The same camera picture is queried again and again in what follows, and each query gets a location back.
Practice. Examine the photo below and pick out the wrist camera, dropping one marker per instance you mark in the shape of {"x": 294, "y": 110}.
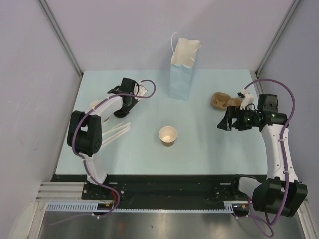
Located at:
{"x": 247, "y": 99}
{"x": 139, "y": 89}

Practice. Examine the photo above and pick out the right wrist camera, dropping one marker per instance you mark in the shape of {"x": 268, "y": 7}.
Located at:
{"x": 247, "y": 99}

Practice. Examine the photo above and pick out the stack of black lids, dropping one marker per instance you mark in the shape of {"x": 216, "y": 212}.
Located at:
{"x": 121, "y": 113}

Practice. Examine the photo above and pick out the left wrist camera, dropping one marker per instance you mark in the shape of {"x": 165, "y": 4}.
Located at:
{"x": 139, "y": 89}

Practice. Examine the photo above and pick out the aluminium frame post left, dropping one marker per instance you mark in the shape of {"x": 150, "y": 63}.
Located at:
{"x": 48, "y": 13}

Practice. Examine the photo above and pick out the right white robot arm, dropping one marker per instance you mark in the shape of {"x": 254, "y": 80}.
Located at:
{"x": 281, "y": 192}

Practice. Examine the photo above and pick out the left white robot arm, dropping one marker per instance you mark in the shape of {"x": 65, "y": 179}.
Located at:
{"x": 85, "y": 128}

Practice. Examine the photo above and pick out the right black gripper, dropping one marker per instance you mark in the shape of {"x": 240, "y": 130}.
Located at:
{"x": 234, "y": 112}

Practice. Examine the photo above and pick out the brown paper coffee cup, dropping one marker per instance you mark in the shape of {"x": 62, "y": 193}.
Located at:
{"x": 168, "y": 136}

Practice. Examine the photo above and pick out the aluminium frame post right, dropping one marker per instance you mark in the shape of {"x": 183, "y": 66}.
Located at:
{"x": 278, "y": 35}

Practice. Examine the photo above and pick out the aluminium frame post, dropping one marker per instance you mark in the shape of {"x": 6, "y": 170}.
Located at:
{"x": 48, "y": 13}
{"x": 278, "y": 35}

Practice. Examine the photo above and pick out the white slotted cable duct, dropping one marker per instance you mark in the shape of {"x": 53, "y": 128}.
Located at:
{"x": 99, "y": 207}

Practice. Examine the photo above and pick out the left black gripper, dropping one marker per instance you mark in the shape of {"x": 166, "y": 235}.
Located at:
{"x": 134, "y": 101}

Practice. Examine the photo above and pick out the brown pulp cup carrier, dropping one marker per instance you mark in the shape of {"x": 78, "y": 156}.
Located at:
{"x": 222, "y": 100}

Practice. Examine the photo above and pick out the light blue paper bag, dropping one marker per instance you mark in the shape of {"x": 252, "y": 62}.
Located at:
{"x": 184, "y": 53}

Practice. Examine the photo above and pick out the stack of paper cups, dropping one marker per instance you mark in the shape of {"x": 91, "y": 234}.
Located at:
{"x": 93, "y": 104}

